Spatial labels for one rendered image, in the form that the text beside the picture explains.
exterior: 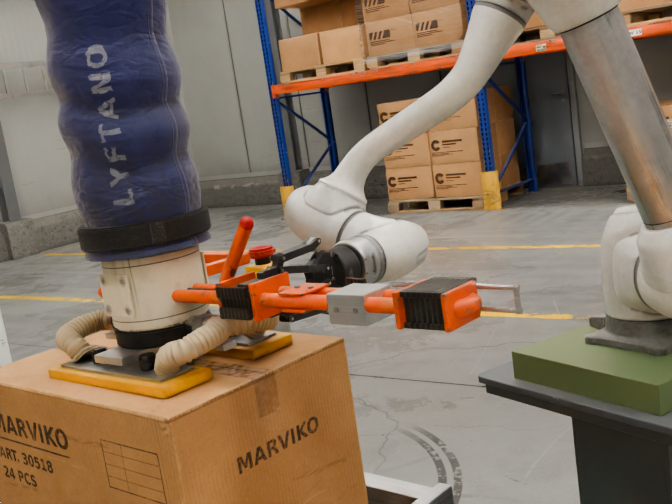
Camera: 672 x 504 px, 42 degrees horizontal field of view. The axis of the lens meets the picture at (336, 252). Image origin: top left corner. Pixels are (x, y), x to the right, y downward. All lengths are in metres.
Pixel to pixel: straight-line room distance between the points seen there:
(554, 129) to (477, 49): 8.54
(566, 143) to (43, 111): 6.52
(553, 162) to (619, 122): 8.66
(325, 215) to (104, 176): 0.42
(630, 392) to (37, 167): 10.53
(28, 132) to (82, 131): 10.25
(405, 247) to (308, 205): 0.21
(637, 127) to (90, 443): 1.03
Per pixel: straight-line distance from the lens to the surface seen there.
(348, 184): 1.63
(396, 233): 1.55
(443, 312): 1.09
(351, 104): 11.49
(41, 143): 11.80
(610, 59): 1.49
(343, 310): 1.20
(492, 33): 1.60
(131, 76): 1.44
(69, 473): 1.59
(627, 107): 1.51
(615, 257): 1.76
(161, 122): 1.45
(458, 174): 9.29
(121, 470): 1.45
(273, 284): 1.34
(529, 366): 1.79
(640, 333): 1.79
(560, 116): 10.08
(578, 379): 1.71
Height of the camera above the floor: 1.37
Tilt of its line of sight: 10 degrees down
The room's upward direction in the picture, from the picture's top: 8 degrees counter-clockwise
